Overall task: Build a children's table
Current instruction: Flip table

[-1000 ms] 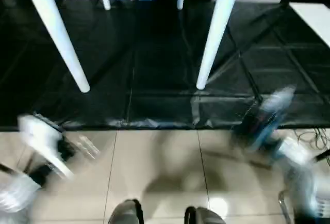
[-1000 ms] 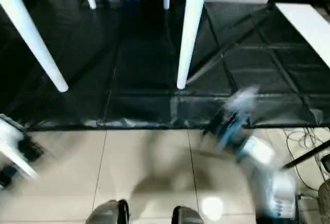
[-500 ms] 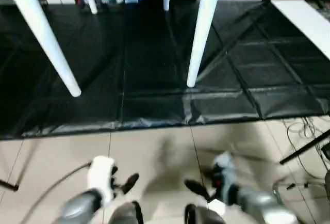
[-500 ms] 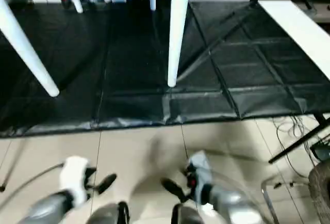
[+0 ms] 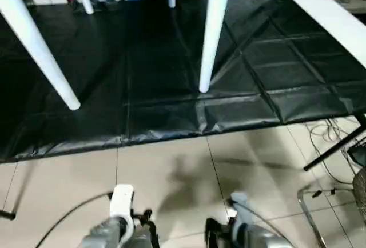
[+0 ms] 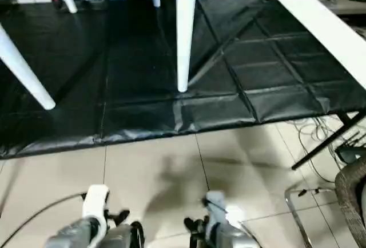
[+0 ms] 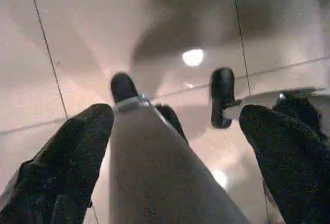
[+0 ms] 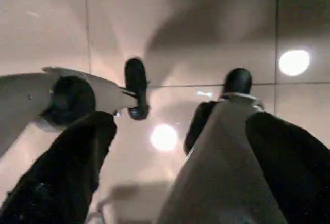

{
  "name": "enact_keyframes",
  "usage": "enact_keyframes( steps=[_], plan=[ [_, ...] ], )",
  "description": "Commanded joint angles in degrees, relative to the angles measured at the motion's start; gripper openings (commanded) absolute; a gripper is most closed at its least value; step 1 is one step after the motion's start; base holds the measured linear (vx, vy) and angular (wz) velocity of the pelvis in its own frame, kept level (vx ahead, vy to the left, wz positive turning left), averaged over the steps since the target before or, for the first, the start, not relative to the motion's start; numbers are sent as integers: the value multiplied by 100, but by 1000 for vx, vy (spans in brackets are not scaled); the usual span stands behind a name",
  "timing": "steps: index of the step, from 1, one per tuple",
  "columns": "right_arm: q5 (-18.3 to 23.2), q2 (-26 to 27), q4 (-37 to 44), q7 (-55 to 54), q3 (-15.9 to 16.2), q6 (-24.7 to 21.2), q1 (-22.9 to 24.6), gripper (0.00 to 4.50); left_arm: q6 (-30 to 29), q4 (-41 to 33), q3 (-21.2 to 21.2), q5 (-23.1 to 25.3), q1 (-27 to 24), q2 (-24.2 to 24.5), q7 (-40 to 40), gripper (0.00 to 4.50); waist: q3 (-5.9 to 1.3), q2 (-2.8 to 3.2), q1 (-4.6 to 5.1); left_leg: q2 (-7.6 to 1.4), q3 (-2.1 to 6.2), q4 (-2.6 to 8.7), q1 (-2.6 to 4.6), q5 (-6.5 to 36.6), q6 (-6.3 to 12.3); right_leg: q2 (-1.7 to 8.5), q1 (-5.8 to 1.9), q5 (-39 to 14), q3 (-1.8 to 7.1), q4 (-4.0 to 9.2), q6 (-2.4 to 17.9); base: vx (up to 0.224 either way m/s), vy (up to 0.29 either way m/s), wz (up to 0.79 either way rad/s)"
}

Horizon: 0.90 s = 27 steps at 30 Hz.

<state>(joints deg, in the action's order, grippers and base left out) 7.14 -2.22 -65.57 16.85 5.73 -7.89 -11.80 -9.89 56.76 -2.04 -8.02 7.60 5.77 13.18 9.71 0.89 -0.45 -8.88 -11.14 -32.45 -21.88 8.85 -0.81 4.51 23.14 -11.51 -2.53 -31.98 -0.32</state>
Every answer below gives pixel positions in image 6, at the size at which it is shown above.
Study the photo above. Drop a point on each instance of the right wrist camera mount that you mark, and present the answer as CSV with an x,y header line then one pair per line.
x,y
214,205

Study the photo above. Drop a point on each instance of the black work mat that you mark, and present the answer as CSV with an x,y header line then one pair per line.
x,y
143,73

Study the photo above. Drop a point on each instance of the grey power adapter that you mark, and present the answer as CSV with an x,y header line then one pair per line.
x,y
350,152

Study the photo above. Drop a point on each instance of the brown woven basket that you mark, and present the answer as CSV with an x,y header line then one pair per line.
x,y
350,202

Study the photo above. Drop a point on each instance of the grey metal stand tube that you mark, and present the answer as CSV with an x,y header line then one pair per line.
x,y
297,216

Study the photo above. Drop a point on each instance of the white flat panel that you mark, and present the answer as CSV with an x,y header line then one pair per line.
x,y
323,31

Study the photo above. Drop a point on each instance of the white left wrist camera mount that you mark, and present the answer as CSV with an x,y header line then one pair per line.
x,y
95,202

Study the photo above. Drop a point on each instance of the black stand bar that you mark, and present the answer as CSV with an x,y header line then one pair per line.
x,y
326,142

